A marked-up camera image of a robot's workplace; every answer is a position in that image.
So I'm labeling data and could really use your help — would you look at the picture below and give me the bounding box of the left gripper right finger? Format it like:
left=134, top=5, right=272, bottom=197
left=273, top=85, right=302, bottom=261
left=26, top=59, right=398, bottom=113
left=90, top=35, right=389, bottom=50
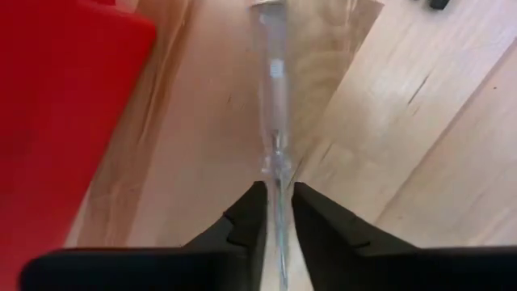
left=292, top=182, right=517, bottom=291

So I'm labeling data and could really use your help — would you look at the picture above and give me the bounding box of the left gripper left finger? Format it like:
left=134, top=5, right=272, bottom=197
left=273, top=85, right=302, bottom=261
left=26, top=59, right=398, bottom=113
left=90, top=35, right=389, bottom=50
left=19, top=181, right=268, bottom=291

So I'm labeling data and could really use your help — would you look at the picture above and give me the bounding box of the red plastic bin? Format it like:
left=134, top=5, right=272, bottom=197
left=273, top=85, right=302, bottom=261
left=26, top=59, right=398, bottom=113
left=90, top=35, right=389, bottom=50
left=0, top=0, right=158, bottom=291

